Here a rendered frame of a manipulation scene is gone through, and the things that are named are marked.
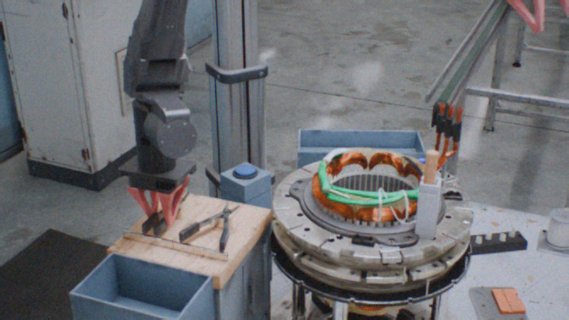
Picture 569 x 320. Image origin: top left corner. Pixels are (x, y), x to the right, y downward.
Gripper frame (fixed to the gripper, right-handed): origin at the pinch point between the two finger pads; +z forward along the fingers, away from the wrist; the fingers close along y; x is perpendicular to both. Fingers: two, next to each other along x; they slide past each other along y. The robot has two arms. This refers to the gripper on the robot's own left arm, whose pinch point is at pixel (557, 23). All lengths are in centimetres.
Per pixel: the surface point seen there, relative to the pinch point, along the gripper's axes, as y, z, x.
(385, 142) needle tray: -2.7, 12.0, 47.6
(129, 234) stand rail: -62, 15, 34
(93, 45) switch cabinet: -13, -58, 237
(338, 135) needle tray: -11, 8, 51
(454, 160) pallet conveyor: 97, 29, 152
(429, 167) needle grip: -24.6, 15.8, 5.9
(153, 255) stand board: -60, 19, 30
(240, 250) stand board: -48, 22, 25
